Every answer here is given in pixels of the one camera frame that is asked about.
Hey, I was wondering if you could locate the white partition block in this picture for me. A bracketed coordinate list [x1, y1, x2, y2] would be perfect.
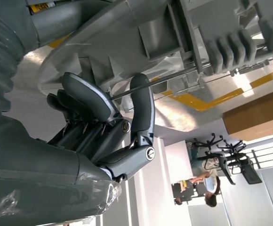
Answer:
[164, 140, 194, 185]

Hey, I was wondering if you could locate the black desk with items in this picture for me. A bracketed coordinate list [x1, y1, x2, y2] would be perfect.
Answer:
[172, 180, 208, 204]

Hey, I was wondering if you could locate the black office chair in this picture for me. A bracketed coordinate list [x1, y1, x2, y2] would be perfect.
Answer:
[217, 140, 262, 185]
[192, 133, 236, 186]

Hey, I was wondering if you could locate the brown cardboard box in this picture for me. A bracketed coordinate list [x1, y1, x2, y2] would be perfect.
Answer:
[222, 89, 273, 143]

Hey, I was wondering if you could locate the grey metal railing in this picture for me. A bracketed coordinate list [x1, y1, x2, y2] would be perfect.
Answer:
[244, 140, 273, 170]

